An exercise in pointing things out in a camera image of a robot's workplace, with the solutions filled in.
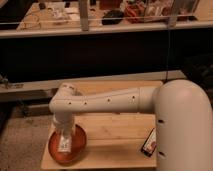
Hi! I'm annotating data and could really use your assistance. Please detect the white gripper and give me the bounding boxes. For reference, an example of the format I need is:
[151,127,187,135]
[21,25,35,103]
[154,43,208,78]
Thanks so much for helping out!
[53,113,74,134]

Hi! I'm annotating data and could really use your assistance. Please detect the bottle with white label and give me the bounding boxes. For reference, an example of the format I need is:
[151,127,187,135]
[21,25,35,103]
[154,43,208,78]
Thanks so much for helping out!
[58,131,72,153]

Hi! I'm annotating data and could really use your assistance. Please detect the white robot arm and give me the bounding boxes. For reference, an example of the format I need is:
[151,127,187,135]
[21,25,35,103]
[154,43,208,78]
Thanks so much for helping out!
[49,80,213,171]

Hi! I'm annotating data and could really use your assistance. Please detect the orange ceramic bowl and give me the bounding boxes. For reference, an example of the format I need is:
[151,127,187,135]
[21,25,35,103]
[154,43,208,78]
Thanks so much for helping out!
[48,125,87,165]

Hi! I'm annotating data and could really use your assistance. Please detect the black box on table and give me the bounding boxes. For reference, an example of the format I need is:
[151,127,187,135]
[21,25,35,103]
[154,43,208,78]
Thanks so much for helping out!
[141,128,156,157]

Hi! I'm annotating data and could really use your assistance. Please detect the black bag on shelf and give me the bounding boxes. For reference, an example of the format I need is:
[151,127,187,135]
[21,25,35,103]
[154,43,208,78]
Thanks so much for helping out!
[102,10,124,25]

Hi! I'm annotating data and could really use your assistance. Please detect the red items on shelf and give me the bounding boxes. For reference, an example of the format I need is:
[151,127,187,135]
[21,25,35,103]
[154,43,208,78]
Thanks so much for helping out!
[124,3,145,23]

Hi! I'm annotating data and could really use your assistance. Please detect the white horizontal shelf beam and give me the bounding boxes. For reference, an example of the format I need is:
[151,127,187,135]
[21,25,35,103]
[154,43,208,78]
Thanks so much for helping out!
[0,21,213,39]

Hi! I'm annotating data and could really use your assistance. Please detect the grey vertical post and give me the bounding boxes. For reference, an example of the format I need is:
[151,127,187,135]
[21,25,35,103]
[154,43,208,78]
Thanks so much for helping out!
[78,0,89,31]

